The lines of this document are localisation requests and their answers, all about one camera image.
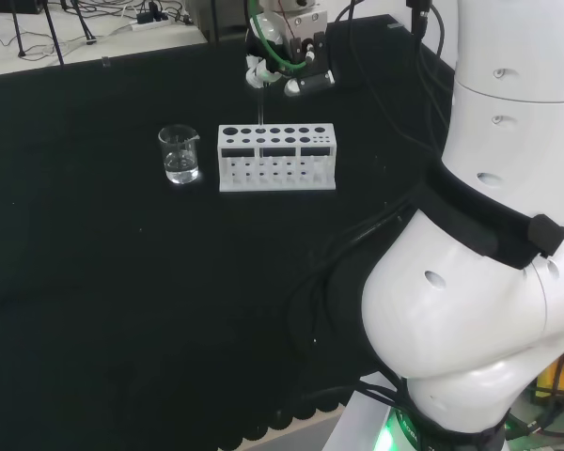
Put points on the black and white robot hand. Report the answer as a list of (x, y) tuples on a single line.
[(305, 47)]

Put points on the clear glass rod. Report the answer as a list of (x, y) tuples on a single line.
[(261, 108)]

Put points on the white test tube rack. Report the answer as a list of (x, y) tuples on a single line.
[(275, 160)]

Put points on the grey metal box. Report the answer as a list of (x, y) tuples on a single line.
[(221, 16)]

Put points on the black power adapter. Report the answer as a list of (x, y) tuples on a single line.
[(151, 14)]

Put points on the white power strip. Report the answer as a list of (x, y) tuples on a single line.
[(148, 25)]

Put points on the clear glass beaker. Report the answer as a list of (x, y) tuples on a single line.
[(181, 155)]

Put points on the black tripod leg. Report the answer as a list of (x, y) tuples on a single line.
[(85, 26), (19, 33), (54, 33)]

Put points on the black bench cloth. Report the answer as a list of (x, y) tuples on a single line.
[(122, 258)]

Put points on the black box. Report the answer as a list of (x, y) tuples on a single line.
[(14, 5)]

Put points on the yellow stop button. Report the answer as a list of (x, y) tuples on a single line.
[(561, 376)]

